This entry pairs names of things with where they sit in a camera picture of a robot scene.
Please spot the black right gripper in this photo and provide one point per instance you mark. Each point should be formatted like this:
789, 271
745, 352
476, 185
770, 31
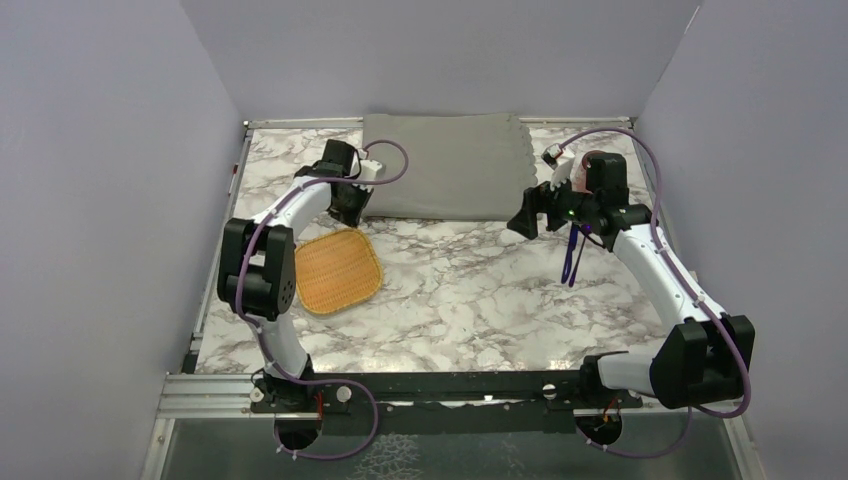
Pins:
541, 197

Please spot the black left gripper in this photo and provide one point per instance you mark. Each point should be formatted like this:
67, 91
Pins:
353, 217

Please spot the woven yellow wicker tray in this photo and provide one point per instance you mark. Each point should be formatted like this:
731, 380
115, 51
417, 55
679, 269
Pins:
337, 271

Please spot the grey scalloped cloth placemat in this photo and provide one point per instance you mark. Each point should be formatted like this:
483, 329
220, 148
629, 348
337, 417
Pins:
469, 168

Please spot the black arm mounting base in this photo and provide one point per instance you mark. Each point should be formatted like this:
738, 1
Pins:
355, 404

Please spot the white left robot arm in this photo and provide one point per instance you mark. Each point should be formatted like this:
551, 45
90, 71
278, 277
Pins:
257, 268

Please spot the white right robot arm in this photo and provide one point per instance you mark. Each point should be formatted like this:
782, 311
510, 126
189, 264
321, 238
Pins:
707, 353

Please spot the purple iridescent knife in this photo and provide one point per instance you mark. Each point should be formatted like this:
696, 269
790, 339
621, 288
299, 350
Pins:
569, 255

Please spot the purple iridescent spoon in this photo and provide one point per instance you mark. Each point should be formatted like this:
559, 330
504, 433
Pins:
580, 255

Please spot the pink patterned cup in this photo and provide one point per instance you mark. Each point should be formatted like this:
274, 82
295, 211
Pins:
574, 167

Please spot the aluminium table frame rail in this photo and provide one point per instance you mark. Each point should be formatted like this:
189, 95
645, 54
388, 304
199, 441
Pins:
194, 396

